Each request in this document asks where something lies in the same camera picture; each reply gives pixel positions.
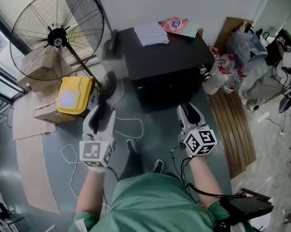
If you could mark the person's green shirt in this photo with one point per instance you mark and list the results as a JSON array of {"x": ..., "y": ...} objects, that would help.
[{"x": 157, "y": 202}]

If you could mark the person's right forearm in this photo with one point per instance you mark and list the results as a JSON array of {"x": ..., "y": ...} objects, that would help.
[{"x": 204, "y": 178}]

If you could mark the brown wooden stool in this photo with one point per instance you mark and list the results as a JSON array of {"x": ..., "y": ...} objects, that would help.
[{"x": 254, "y": 193}]

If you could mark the person's left hand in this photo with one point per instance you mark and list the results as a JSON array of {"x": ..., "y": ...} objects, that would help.
[{"x": 96, "y": 171}]

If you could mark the person's black trousers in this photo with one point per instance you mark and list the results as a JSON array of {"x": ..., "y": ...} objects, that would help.
[{"x": 133, "y": 165}]

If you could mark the silver washing machine knob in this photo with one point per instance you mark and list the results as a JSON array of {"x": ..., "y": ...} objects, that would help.
[{"x": 202, "y": 70}]

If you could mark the pink detergent bag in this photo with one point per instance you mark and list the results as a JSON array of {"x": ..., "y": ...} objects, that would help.
[{"x": 177, "y": 25}]

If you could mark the black hip pouch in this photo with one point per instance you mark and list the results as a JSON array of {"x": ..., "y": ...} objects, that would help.
[{"x": 247, "y": 207}]

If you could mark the flat cardboard sheet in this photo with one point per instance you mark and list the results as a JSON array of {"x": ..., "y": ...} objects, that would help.
[{"x": 32, "y": 153}]

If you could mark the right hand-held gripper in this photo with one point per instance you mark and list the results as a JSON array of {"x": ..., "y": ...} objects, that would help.
[{"x": 199, "y": 141}]

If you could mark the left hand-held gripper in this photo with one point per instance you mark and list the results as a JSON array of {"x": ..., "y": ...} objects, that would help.
[{"x": 94, "y": 151}]

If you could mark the folded white cloth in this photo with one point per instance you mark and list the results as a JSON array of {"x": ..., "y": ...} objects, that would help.
[{"x": 151, "y": 34}]

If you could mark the black chair base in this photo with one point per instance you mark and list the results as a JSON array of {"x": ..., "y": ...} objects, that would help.
[{"x": 289, "y": 100}]

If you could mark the cluster of plastic water bottles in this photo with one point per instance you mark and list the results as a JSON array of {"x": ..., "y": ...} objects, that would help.
[{"x": 222, "y": 74}]

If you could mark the person's grey shoe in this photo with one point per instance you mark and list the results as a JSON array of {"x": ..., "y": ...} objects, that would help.
[{"x": 131, "y": 145}]

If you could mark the yellow plastic case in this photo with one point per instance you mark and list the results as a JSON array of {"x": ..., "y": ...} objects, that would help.
[{"x": 74, "y": 94}]

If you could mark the person's left forearm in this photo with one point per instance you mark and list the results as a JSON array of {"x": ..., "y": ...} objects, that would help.
[{"x": 91, "y": 192}]

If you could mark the wooden slat panel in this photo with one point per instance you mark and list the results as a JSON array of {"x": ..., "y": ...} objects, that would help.
[{"x": 235, "y": 134}]

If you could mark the black floor fan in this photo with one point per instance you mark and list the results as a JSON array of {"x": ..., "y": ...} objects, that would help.
[{"x": 56, "y": 41}]

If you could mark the black washing machine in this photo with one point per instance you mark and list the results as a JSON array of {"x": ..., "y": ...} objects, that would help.
[{"x": 160, "y": 62}]

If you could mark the brown cardboard box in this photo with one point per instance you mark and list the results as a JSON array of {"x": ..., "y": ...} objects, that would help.
[{"x": 48, "y": 115}]

